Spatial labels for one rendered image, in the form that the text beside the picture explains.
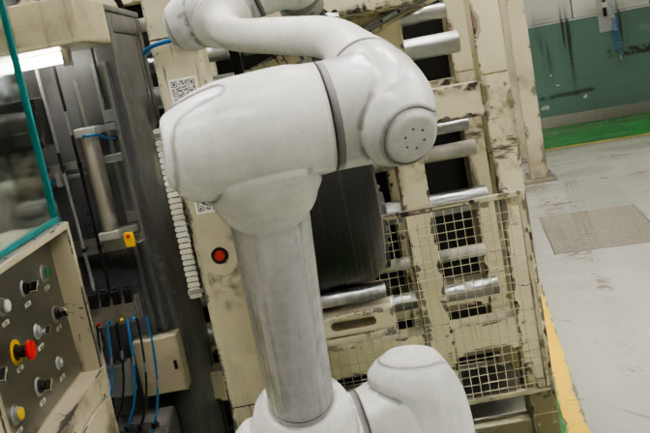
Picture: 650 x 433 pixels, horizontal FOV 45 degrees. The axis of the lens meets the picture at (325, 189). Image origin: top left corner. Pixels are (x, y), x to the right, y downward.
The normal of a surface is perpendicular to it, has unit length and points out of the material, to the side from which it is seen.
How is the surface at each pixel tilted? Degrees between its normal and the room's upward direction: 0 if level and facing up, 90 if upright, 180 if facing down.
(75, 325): 90
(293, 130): 91
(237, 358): 90
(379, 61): 25
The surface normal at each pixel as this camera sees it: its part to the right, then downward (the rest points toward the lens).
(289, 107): 0.14, -0.23
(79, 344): 0.01, 0.16
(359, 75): 0.04, -0.62
